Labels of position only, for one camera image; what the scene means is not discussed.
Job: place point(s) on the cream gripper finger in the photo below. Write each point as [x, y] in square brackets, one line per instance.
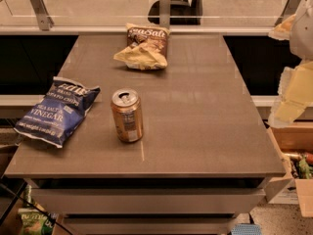
[295, 94]
[283, 30]

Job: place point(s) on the orange soda can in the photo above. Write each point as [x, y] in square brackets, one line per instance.
[127, 114]

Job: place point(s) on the brown sea salt chip bag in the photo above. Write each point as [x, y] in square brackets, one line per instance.
[146, 48]

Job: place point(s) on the blue salt vinegar chip bag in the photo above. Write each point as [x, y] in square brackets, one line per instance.
[59, 113]

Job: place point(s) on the green chip bag on floor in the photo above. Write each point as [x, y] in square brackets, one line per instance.
[35, 222]

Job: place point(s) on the cardboard box with snacks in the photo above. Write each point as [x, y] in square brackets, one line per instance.
[294, 145]

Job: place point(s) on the black office chair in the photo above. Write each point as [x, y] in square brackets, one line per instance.
[185, 12]

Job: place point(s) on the blue mesh object on floor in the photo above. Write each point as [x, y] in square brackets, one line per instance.
[246, 229]

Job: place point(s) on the lower cabinet drawer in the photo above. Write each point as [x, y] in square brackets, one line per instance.
[150, 226]

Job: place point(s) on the cabinet drawer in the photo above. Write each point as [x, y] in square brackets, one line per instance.
[150, 226]
[148, 201]

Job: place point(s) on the upper cabinet drawer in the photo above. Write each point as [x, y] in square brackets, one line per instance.
[148, 201]

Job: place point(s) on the right metal railing bracket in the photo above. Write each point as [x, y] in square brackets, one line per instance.
[289, 9]

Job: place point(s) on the metal railing bracket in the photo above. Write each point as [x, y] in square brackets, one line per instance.
[44, 20]
[289, 9]
[164, 13]

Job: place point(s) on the middle metal railing bracket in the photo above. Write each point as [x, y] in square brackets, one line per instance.
[164, 13]

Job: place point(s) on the left metal railing bracket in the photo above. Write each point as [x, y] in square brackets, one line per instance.
[44, 20]

